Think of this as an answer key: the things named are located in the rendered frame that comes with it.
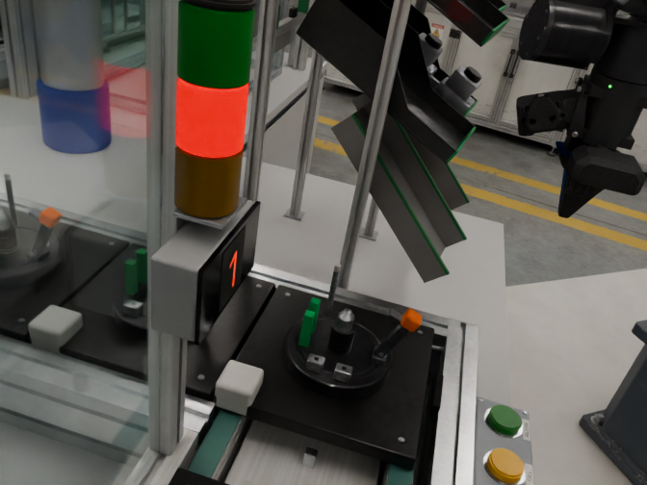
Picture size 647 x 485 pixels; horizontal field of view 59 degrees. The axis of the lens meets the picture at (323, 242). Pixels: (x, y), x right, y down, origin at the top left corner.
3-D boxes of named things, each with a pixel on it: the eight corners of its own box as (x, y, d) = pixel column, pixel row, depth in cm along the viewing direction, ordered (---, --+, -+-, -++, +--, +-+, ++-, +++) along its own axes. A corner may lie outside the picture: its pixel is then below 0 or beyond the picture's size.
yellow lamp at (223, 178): (247, 197, 47) (252, 141, 44) (222, 225, 43) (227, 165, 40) (191, 182, 48) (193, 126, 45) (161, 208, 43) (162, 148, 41)
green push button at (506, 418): (516, 420, 73) (522, 409, 72) (517, 444, 70) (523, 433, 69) (485, 410, 73) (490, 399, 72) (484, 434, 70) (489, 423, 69)
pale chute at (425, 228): (444, 247, 100) (467, 238, 98) (424, 283, 90) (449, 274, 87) (361, 107, 95) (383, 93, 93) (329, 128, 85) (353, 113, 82)
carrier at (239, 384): (431, 339, 84) (454, 269, 78) (412, 472, 64) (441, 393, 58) (276, 293, 88) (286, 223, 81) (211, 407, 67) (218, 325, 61)
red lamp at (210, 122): (252, 140, 44) (259, 78, 42) (227, 164, 40) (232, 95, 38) (193, 125, 45) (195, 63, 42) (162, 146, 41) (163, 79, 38)
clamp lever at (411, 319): (388, 351, 73) (423, 315, 69) (385, 362, 72) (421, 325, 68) (365, 336, 73) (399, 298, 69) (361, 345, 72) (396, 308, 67)
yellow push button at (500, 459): (518, 464, 67) (524, 453, 66) (520, 493, 64) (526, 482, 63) (484, 453, 68) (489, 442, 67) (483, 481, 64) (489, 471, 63)
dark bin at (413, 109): (466, 139, 90) (499, 102, 86) (446, 165, 79) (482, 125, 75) (332, 22, 91) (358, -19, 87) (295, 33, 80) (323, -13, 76)
